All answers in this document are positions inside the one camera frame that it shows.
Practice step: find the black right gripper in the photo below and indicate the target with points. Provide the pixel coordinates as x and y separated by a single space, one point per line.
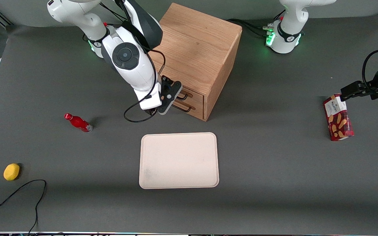
149 111

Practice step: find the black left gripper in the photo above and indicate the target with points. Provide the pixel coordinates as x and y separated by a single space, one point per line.
370 89

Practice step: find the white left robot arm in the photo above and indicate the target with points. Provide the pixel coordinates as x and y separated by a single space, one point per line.
287 36

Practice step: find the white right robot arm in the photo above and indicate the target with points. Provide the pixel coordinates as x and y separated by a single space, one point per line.
136 68

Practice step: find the wooden two-drawer cabinet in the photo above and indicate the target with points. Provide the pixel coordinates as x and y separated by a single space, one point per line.
202 46

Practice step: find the red cookie box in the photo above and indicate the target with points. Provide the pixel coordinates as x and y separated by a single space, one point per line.
339 121

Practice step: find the beige plastic tray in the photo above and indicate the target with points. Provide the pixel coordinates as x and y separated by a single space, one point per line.
179 160

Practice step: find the red bottle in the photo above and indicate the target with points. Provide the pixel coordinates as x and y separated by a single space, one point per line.
78 122

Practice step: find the yellow lemon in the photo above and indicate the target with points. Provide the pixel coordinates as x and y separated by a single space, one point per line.
11 172

